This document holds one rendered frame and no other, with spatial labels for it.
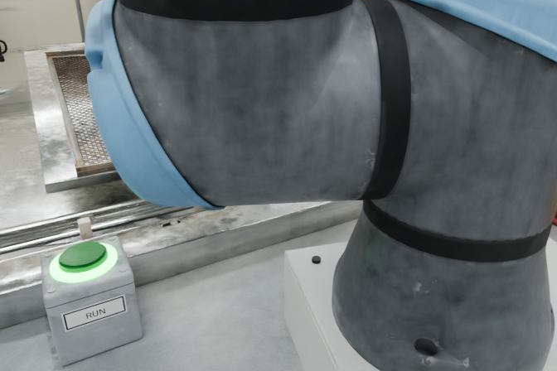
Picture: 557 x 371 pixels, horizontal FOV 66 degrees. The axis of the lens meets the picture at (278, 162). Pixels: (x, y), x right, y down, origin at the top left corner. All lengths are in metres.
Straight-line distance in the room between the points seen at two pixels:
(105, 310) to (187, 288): 0.11
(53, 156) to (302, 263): 0.43
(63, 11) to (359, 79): 4.05
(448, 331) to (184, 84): 0.20
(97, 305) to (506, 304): 0.31
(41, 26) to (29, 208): 3.53
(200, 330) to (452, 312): 0.25
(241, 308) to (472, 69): 0.33
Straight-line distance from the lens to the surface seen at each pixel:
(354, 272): 0.30
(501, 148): 0.24
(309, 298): 0.35
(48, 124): 0.79
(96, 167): 0.63
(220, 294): 0.48
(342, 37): 0.21
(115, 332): 0.44
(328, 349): 0.32
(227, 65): 0.18
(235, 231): 0.51
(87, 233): 0.56
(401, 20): 0.23
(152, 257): 0.49
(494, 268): 0.27
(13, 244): 0.58
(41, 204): 0.74
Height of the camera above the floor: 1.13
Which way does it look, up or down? 23 degrees down
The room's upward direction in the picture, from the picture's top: straight up
